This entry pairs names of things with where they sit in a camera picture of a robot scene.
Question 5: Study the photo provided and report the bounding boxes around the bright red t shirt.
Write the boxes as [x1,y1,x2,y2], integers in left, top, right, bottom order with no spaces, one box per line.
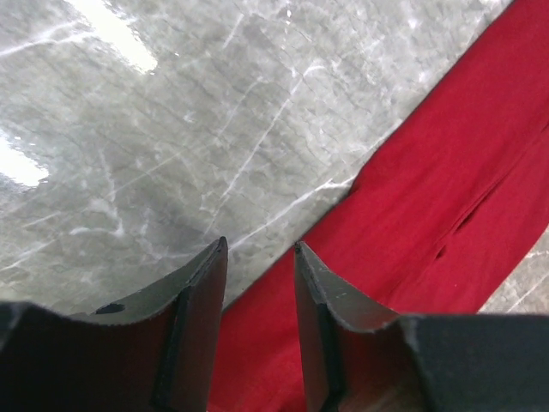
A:
[208,0,549,412]

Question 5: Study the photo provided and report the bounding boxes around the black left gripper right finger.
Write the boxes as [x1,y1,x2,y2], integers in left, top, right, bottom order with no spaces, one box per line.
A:
[294,242,548,411]

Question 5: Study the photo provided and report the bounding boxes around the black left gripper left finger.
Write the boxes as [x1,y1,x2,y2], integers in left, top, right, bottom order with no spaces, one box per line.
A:
[1,238,228,411]

